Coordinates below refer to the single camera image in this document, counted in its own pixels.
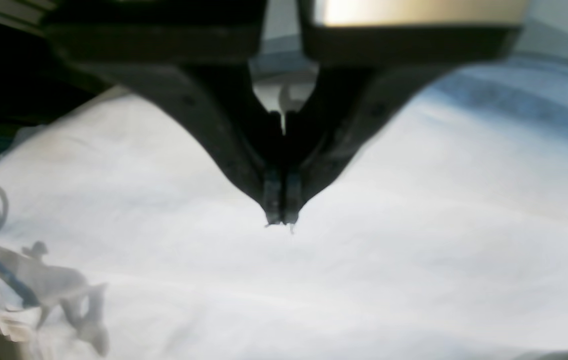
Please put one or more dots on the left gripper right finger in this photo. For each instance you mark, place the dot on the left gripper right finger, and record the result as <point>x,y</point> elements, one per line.
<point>373,57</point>

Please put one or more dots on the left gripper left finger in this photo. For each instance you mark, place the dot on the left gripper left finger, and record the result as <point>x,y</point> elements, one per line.
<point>190,58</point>

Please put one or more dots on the white t-shirt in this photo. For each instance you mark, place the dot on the white t-shirt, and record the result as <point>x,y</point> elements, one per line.
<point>445,239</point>

